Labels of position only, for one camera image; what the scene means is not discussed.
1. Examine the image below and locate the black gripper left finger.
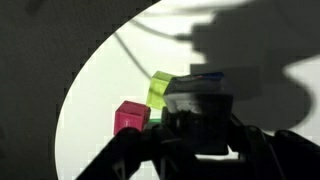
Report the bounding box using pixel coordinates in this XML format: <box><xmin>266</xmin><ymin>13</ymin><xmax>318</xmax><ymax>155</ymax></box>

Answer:
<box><xmin>75</xmin><ymin>109</ymin><xmax>202</xmax><ymax>180</ymax></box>

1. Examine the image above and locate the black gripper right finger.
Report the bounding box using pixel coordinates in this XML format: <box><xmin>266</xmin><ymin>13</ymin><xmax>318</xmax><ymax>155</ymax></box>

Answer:
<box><xmin>227</xmin><ymin>114</ymin><xmax>320</xmax><ymax>180</ymax></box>

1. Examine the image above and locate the magenta toy block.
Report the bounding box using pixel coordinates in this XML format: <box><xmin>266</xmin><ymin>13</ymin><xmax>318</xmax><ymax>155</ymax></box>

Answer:
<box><xmin>112</xmin><ymin>100</ymin><xmax>152</xmax><ymax>136</ymax></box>

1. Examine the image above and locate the yellow-green toy block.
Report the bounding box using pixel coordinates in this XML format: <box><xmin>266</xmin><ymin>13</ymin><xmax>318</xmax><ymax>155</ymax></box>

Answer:
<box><xmin>145</xmin><ymin>70</ymin><xmax>177</xmax><ymax>111</ymax></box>

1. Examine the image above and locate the blue toy block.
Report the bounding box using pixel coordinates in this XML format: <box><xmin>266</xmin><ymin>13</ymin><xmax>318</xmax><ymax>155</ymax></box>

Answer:
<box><xmin>191</xmin><ymin>71</ymin><xmax>225</xmax><ymax>80</ymax></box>

